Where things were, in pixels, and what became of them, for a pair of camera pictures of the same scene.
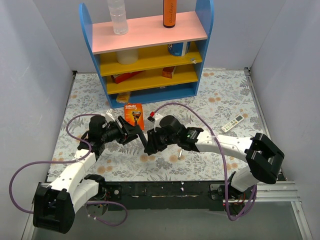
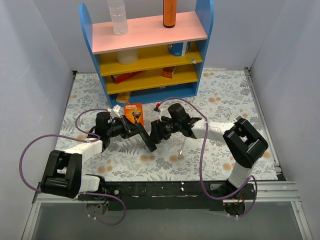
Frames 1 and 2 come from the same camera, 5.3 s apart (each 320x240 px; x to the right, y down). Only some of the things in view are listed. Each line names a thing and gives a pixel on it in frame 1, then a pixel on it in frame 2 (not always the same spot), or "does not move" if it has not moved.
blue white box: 179,49 does not move
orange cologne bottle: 169,13 does not move
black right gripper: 155,139 → 155,130
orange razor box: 133,113 does not move
